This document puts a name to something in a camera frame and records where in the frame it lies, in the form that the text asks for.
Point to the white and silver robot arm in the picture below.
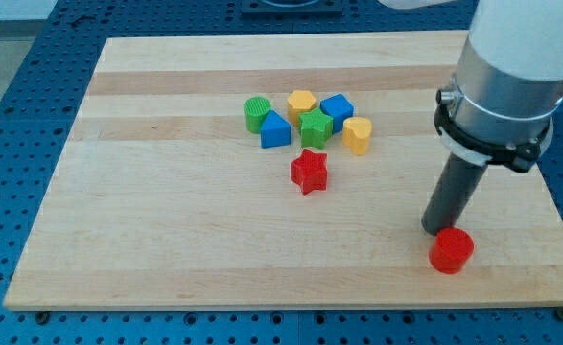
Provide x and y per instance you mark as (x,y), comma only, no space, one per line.
(498,106)

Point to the red star block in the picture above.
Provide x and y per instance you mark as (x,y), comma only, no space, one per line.
(309,171)

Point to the green star block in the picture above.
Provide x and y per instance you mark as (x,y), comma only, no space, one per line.
(315,128)

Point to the wooden board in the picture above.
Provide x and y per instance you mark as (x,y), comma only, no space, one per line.
(162,201)

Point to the blue triangle block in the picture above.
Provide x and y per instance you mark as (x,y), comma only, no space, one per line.
(275,131)

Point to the green cylinder block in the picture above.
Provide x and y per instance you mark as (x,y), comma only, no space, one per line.
(256,109)

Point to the yellow hexagon block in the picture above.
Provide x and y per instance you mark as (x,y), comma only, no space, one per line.
(298,102)

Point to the yellow heart block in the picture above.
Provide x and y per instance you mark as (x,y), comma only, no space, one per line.
(356,134)

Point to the blue pentagon block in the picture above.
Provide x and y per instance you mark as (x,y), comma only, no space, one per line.
(339,108)

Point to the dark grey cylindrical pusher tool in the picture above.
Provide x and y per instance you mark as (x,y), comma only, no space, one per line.
(455,186)

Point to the red cylinder block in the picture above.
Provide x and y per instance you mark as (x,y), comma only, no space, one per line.
(451,250)

